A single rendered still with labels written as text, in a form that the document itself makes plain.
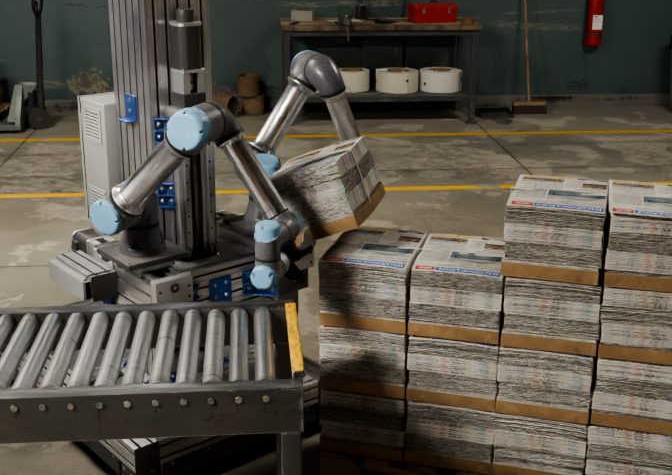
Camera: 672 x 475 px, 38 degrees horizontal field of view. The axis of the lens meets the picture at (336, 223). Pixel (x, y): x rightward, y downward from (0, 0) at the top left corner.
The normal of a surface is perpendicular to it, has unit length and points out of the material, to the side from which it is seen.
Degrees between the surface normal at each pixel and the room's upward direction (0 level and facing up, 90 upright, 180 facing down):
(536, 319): 90
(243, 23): 90
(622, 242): 90
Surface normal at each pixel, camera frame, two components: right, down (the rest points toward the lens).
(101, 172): -0.77, 0.19
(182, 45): -0.09, 0.31
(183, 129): -0.29, 0.21
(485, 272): 0.06, -0.94
